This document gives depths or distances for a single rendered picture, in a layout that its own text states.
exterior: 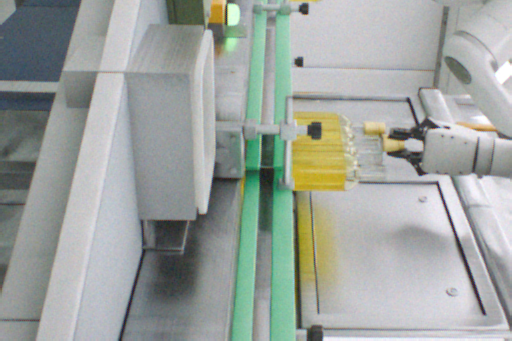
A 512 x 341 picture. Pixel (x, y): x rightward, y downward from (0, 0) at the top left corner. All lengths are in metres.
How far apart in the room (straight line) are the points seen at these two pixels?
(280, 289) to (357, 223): 0.45
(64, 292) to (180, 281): 0.27
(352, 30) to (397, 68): 0.67
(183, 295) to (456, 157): 0.66
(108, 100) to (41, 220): 0.16
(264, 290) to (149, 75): 0.33
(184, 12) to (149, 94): 0.34
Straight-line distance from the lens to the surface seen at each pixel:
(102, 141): 0.83
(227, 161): 1.15
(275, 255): 1.04
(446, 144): 1.39
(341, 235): 1.36
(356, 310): 1.21
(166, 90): 0.89
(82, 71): 0.90
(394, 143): 1.41
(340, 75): 7.67
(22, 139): 1.79
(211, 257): 1.01
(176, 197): 0.97
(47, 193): 0.86
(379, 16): 7.46
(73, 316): 0.73
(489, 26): 1.03
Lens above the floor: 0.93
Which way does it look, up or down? 3 degrees up
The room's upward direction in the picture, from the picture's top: 91 degrees clockwise
